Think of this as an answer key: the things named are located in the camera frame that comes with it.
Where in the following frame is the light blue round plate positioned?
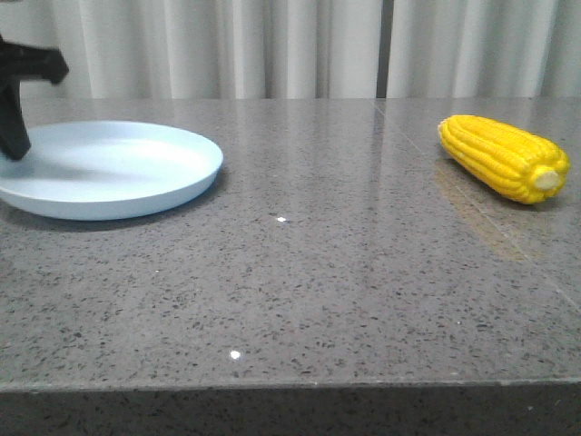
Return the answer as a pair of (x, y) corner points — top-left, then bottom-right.
(1, 121), (223, 221)

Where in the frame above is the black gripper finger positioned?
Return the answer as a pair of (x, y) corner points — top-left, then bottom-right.
(0, 38), (69, 161)

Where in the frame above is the yellow corn cob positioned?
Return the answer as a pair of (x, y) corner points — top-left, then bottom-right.
(438, 114), (570, 204)

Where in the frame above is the white pleated curtain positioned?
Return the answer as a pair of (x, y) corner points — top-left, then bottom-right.
(1, 1), (580, 99)

